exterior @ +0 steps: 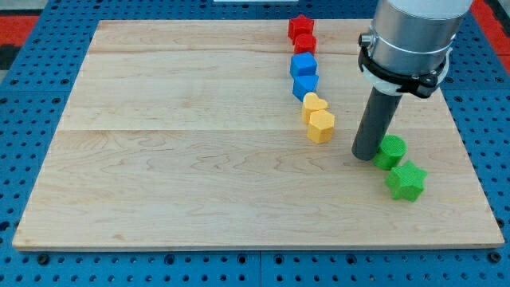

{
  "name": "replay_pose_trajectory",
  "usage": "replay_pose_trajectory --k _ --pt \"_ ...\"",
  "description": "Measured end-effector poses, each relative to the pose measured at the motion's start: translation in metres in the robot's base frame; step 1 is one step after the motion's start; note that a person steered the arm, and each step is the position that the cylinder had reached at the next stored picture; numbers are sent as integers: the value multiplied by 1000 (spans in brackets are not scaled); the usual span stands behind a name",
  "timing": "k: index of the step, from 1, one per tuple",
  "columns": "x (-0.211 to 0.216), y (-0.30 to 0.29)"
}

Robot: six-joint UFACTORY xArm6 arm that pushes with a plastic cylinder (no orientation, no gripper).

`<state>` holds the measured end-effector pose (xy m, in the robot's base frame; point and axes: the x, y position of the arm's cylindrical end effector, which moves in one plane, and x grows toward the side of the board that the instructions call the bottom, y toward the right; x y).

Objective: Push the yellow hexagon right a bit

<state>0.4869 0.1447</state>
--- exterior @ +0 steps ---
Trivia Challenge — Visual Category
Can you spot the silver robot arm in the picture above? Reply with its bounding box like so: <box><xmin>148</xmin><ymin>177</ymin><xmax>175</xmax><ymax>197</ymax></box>
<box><xmin>351</xmin><ymin>0</ymin><xmax>473</xmax><ymax>160</ymax></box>

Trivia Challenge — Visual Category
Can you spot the green star block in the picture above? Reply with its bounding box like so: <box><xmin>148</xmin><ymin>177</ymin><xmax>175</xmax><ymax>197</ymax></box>
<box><xmin>385</xmin><ymin>160</ymin><xmax>428</xmax><ymax>202</ymax></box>

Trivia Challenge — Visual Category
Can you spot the wooden board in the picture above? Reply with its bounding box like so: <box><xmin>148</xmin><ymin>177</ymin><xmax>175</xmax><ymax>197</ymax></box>
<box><xmin>12</xmin><ymin>19</ymin><xmax>504</xmax><ymax>251</ymax></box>

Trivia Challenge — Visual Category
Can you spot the yellow heart block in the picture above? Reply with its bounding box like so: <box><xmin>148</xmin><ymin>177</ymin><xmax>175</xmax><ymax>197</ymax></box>
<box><xmin>301</xmin><ymin>92</ymin><xmax>328</xmax><ymax>124</ymax></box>

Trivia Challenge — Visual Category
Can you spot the red cylinder block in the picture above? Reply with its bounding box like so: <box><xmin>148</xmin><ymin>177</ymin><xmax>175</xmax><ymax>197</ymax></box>
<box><xmin>293</xmin><ymin>33</ymin><xmax>317</xmax><ymax>55</ymax></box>

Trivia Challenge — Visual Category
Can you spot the blue cube block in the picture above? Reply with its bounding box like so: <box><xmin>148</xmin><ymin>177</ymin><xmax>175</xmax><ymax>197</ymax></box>
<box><xmin>289</xmin><ymin>52</ymin><xmax>317</xmax><ymax>78</ymax></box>

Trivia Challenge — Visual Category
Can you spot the black clamp ring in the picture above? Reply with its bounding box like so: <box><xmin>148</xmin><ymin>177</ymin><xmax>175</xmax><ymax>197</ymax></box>
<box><xmin>357</xmin><ymin>46</ymin><xmax>449</xmax><ymax>100</ymax></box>

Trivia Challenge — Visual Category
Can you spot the green cylinder block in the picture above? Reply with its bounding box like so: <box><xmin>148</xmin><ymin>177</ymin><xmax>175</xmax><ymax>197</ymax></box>
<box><xmin>373</xmin><ymin>135</ymin><xmax>407</xmax><ymax>171</ymax></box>

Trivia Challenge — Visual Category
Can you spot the blue triangle block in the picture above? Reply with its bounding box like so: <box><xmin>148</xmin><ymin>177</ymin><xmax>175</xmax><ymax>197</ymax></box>
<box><xmin>292</xmin><ymin>75</ymin><xmax>319</xmax><ymax>101</ymax></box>

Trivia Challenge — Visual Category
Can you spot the yellow hexagon block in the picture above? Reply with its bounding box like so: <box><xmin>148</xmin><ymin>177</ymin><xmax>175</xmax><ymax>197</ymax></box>
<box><xmin>307</xmin><ymin>110</ymin><xmax>335</xmax><ymax>144</ymax></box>

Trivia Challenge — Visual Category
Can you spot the red star block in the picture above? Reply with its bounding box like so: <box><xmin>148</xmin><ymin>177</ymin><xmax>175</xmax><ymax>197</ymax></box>
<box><xmin>288</xmin><ymin>14</ymin><xmax>315</xmax><ymax>44</ymax></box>

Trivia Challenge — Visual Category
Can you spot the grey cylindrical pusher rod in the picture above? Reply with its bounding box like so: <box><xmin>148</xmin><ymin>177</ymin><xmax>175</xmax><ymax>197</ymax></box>
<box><xmin>351</xmin><ymin>88</ymin><xmax>402</xmax><ymax>161</ymax></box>

